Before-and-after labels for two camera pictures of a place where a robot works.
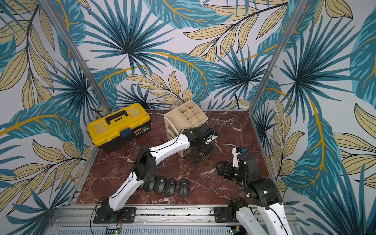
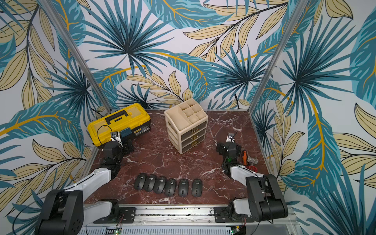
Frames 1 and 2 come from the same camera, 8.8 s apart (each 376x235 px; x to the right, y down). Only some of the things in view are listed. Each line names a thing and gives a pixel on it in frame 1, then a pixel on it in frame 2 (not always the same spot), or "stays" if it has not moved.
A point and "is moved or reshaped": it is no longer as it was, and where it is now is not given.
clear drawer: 198,155 is moved or reshaped
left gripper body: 203,142 to 126,151
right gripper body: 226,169 to 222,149
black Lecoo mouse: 149,185 stays
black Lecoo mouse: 183,189 stays
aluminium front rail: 157,220 stays
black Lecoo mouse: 170,187 stays
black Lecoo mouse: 160,184 stays
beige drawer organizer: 188,116 stays
